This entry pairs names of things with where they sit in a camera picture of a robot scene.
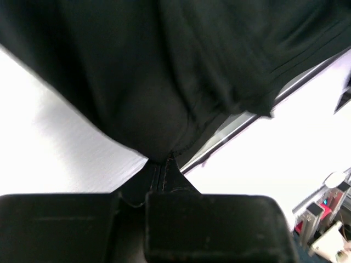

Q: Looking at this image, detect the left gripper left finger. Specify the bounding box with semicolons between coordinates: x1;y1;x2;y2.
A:
1;162;160;262

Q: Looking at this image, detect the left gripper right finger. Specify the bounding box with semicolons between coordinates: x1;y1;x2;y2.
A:
144;157;299;262

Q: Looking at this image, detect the black t-shirt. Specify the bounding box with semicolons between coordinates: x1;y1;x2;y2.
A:
1;1;350;162

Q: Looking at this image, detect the aluminium table rail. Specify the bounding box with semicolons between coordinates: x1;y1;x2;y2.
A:
180;48;350;174

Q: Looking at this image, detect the background clutter outside enclosure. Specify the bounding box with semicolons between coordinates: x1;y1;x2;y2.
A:
292;169;350;262

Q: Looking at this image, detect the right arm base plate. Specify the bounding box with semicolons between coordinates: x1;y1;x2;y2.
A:
334;76;350;113

